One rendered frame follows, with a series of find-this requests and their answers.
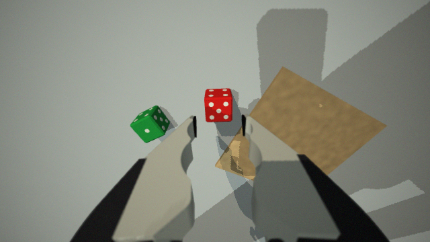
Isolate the red die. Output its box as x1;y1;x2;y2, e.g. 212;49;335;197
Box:
204;88;232;122

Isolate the tan mat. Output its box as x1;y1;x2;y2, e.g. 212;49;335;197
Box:
215;67;387;181

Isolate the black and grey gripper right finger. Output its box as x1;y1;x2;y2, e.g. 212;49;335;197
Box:
242;114;389;242

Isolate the green die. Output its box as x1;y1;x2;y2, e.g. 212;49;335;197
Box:
130;106;170;143

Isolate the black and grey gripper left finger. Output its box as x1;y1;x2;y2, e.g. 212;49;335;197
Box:
70;116;197;242

